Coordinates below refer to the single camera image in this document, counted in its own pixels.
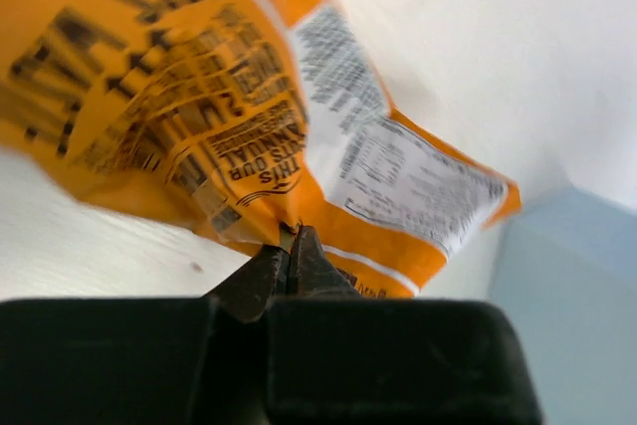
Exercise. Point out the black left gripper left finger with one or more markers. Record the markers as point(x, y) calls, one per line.
point(166, 360)

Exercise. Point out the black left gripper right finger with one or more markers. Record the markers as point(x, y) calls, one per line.
point(336, 357)

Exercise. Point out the orange chip bag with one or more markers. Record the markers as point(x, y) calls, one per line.
point(242, 121)

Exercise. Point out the light blue paper bag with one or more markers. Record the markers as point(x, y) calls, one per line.
point(566, 277)

